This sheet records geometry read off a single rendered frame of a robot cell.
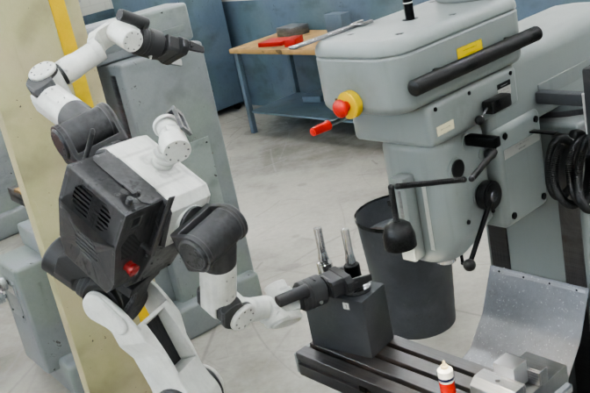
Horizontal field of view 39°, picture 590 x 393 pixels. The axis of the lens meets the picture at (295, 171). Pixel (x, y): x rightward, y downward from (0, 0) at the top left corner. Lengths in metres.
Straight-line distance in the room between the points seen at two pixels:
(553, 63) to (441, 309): 2.27
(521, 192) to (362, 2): 5.97
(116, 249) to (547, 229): 1.17
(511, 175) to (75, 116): 1.07
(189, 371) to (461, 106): 0.99
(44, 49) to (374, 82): 1.80
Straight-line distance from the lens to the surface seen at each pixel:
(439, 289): 4.20
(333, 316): 2.49
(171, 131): 1.94
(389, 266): 4.10
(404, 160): 1.94
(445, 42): 1.82
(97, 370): 3.61
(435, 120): 1.82
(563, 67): 2.24
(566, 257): 2.39
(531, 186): 2.15
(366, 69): 1.75
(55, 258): 2.29
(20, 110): 3.26
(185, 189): 1.96
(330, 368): 2.49
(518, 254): 2.48
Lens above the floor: 2.21
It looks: 18 degrees down
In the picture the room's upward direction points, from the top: 12 degrees counter-clockwise
